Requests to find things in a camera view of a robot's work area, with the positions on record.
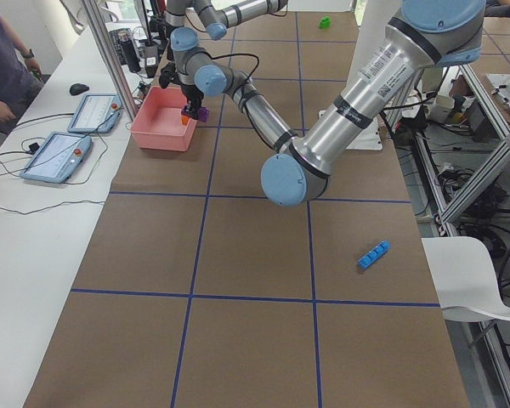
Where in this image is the near teach pendant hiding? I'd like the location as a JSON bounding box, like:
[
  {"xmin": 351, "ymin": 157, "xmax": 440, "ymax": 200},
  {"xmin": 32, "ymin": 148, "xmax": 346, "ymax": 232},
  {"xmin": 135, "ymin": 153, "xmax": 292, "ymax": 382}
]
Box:
[{"xmin": 20, "ymin": 132, "xmax": 93, "ymax": 184}]

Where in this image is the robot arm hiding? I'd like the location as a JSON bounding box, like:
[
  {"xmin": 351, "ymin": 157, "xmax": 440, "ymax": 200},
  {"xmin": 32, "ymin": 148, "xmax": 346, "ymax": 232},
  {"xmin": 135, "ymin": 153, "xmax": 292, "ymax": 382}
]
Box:
[
  {"xmin": 165, "ymin": 1, "xmax": 485, "ymax": 207},
  {"xmin": 165, "ymin": 0, "xmax": 288, "ymax": 40}
]

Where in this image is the person in dark shirt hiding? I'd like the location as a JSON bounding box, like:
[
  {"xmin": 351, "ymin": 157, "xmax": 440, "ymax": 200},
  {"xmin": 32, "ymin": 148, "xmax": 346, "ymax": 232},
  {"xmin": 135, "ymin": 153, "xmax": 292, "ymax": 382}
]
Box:
[{"xmin": 0, "ymin": 14, "xmax": 43, "ymax": 134}]

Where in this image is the long blue block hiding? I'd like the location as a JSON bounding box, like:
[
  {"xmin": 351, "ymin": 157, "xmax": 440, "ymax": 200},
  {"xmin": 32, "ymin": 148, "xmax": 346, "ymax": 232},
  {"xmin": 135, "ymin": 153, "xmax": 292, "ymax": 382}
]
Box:
[{"xmin": 357, "ymin": 241, "xmax": 391, "ymax": 270}]

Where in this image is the far teach pendant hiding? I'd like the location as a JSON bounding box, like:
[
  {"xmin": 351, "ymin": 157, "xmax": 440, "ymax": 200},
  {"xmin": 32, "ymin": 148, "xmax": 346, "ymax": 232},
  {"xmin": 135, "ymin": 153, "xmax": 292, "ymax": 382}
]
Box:
[{"xmin": 67, "ymin": 93, "xmax": 122, "ymax": 133}]

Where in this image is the aluminium frame post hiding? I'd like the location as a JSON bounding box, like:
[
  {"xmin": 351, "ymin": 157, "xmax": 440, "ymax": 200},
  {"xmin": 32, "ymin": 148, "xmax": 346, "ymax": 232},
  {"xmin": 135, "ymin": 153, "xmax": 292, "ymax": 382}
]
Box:
[{"xmin": 81, "ymin": 0, "xmax": 138, "ymax": 122}]

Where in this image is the teach pendant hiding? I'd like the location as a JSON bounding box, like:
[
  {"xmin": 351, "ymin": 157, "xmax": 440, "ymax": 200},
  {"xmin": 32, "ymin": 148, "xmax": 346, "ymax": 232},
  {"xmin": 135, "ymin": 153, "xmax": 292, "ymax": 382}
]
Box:
[
  {"xmin": 20, "ymin": 132, "xmax": 93, "ymax": 184},
  {"xmin": 67, "ymin": 93, "xmax": 122, "ymax": 133}
]

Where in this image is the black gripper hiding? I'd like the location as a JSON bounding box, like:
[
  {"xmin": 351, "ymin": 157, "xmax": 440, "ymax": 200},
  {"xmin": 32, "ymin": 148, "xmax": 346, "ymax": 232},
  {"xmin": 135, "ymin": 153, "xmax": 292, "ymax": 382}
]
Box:
[{"xmin": 181, "ymin": 84, "xmax": 204, "ymax": 111}]

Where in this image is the pink plastic box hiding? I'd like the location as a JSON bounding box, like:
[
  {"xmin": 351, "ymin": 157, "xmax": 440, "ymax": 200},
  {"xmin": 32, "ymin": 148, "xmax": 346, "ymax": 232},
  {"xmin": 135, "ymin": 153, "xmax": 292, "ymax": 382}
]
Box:
[{"xmin": 130, "ymin": 86, "xmax": 197, "ymax": 152}]

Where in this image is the white chair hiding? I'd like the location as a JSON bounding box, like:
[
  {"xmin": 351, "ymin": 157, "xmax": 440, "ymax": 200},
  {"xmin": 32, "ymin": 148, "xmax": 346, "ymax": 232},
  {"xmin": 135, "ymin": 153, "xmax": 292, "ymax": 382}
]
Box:
[{"xmin": 422, "ymin": 236, "xmax": 510, "ymax": 323}]

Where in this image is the black bottle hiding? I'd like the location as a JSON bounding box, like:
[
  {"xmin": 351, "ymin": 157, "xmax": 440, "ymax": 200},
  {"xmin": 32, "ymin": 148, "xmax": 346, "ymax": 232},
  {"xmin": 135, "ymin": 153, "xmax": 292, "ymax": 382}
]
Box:
[{"xmin": 118, "ymin": 31, "xmax": 141, "ymax": 73}]

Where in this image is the black computer mouse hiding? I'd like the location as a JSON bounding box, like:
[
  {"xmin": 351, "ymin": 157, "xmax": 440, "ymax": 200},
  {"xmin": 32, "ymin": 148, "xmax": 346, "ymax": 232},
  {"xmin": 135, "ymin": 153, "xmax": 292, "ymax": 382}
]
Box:
[{"xmin": 69, "ymin": 82, "xmax": 89, "ymax": 96}]

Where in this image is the green block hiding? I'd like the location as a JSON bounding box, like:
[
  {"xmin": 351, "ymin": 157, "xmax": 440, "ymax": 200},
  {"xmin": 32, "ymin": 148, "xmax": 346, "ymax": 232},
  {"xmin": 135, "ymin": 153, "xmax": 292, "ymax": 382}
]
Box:
[{"xmin": 319, "ymin": 16, "xmax": 332, "ymax": 30}]

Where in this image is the purple block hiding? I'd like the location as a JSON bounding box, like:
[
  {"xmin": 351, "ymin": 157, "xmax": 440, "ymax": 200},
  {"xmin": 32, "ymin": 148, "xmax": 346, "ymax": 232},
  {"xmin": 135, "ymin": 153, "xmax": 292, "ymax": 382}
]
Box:
[{"xmin": 181, "ymin": 106, "xmax": 210, "ymax": 122}]

